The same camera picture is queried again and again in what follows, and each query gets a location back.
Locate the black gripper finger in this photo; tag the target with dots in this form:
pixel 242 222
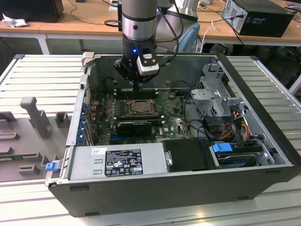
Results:
pixel 124 70
pixel 147 80

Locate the square silver CPU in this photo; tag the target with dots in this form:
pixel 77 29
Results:
pixel 143 106

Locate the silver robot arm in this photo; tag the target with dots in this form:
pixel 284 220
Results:
pixel 138 14

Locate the black RAM stick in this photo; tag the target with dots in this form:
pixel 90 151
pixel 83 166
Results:
pixel 148 95
pixel 141 117

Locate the black cylinder component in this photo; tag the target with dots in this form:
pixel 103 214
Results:
pixel 108 84

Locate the round coin battery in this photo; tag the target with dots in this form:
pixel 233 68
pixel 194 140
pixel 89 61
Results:
pixel 171 95

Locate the grey case release latch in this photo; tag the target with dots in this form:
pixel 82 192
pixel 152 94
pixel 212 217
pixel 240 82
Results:
pixel 88 58

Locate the black computer tower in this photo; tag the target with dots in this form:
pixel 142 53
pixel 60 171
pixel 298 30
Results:
pixel 120 11

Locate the green motherboard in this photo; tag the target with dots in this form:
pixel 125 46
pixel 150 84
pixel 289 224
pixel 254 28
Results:
pixel 169 124

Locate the black graphics card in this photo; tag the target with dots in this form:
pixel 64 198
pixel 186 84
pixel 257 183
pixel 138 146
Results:
pixel 134 129

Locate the pale blue teach pendant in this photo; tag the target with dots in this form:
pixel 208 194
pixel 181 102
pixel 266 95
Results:
pixel 189 40

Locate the grey metal drive cage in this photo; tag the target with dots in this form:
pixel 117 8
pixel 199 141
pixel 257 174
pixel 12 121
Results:
pixel 211 94

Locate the black plastic shroud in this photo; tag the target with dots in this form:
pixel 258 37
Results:
pixel 188 155

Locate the hard disk in blue carrier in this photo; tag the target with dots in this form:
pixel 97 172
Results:
pixel 222 149

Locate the grey power supply unit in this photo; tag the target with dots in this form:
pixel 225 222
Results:
pixel 82 164

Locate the large black box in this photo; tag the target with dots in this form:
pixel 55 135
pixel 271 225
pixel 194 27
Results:
pixel 30 9

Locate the black open PC case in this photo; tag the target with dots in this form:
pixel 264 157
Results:
pixel 164 195

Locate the grey parts rack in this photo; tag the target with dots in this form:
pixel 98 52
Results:
pixel 30 141

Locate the blue plastic latch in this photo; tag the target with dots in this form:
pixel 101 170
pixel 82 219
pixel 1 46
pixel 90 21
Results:
pixel 51 166

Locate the crumpled white paper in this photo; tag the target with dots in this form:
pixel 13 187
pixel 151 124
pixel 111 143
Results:
pixel 14 22

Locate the black desktop computer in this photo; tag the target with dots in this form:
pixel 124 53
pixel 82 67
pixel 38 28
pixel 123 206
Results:
pixel 265 23

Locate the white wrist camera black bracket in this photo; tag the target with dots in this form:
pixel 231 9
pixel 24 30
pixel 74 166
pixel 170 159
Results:
pixel 148 69

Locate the blue card retention bracket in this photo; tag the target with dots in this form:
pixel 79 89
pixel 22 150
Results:
pixel 84 107

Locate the white metal frame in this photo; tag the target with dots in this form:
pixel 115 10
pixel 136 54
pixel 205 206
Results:
pixel 295 84

